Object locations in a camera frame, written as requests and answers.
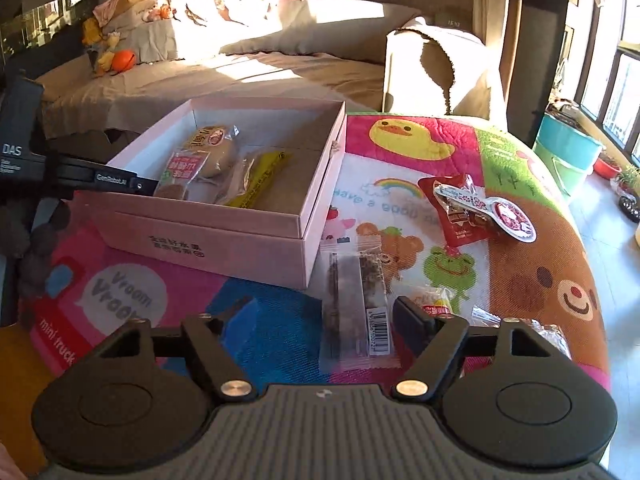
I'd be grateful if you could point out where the small yellow red packet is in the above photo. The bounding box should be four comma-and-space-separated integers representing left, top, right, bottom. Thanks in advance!
406, 284, 454, 319

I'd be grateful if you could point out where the small digital clock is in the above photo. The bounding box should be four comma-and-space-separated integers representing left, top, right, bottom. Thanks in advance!
436, 6, 472, 29

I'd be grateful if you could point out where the small potted green plant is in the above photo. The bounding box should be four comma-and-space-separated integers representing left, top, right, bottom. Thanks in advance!
611, 164, 640, 223

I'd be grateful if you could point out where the white spoon shaped packet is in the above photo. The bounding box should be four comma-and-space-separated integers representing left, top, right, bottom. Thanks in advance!
433, 182, 538, 244

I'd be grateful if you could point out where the pink cardboard box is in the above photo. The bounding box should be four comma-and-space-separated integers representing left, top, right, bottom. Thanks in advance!
72, 97, 349, 291

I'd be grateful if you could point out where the colourful cartoon play mat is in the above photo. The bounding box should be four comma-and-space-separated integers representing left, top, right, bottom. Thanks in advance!
27, 110, 613, 393

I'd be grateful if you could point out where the teal plastic bucket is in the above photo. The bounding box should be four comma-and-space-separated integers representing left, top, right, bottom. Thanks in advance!
531, 111, 604, 197

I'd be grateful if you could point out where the clear brown snack packet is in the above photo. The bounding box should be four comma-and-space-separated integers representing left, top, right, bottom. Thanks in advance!
214, 154, 262, 207

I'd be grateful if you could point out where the pink blanket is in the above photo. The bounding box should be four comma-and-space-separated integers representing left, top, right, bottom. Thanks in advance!
94, 0, 157, 27

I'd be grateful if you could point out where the long yellow snack packet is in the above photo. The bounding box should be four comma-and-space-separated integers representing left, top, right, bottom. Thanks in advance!
221, 148, 294, 209

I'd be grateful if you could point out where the bread packet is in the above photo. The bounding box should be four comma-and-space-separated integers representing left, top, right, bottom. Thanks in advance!
181, 124, 242, 179

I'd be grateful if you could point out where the clear wrapped snack packet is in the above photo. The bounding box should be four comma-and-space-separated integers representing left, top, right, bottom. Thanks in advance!
469, 306, 572, 362

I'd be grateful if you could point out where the small red pot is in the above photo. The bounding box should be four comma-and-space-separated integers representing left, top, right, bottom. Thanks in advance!
593, 154, 622, 179

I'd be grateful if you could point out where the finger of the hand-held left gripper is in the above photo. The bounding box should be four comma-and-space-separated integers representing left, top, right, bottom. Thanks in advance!
47, 155, 159, 196

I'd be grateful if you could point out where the dark glass cabinet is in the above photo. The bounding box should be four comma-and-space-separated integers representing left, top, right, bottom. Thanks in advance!
0, 0, 99, 83

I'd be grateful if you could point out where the brown curtain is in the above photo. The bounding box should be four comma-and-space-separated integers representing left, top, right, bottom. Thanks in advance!
471, 0, 572, 127

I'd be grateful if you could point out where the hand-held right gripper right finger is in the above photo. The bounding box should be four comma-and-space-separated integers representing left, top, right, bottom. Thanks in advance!
392, 296, 556, 400

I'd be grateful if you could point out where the clear red label snack packet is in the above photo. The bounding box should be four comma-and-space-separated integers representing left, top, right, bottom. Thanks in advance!
153, 148, 212, 202

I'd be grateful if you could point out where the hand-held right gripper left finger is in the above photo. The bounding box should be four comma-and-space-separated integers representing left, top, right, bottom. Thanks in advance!
97, 295, 261, 402

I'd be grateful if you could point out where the window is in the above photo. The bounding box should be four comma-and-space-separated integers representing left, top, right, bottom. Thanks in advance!
570, 0, 640, 173

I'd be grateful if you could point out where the long grey pillow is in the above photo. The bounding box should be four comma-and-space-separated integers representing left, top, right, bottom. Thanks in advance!
219, 0, 427, 57

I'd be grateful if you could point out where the clear dark snack packet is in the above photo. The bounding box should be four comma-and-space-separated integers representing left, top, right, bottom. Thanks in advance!
319, 239, 394, 374

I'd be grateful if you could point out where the white floral cushion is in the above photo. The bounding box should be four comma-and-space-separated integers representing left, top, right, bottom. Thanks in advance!
169, 0, 307, 27

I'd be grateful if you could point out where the beige sofa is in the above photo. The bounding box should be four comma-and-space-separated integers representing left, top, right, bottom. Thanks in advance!
35, 0, 507, 139

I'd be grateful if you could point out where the yellow plush toy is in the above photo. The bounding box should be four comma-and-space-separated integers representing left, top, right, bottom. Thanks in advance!
81, 16, 121, 77

